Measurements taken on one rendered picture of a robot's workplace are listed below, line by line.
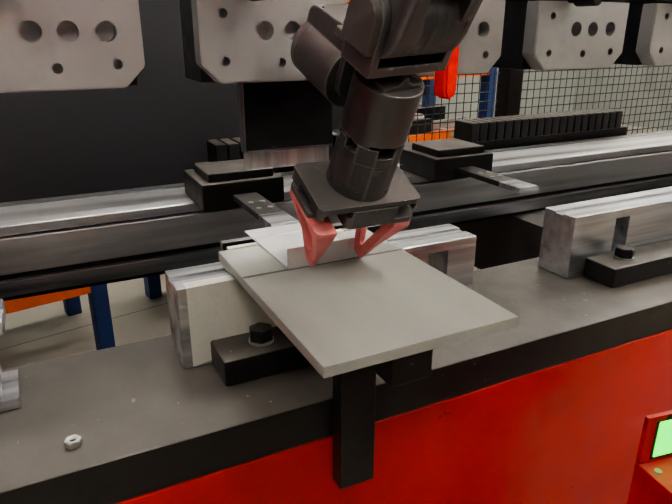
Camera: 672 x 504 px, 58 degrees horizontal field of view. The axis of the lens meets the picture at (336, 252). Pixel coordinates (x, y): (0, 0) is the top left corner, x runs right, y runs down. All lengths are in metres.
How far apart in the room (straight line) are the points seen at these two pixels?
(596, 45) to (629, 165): 0.59
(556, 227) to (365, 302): 0.48
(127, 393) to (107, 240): 0.29
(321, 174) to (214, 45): 0.16
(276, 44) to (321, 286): 0.23
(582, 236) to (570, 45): 0.28
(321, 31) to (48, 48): 0.22
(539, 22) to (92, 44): 0.49
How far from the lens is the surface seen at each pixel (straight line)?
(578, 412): 0.90
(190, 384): 0.67
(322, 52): 0.53
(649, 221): 1.06
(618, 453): 1.02
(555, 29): 0.82
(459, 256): 0.81
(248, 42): 0.61
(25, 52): 0.58
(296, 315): 0.51
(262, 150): 0.66
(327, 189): 0.53
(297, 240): 0.68
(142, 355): 0.74
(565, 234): 0.95
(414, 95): 0.48
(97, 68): 0.58
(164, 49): 1.14
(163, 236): 0.91
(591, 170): 1.34
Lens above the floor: 1.23
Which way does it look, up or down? 20 degrees down
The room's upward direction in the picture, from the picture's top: straight up
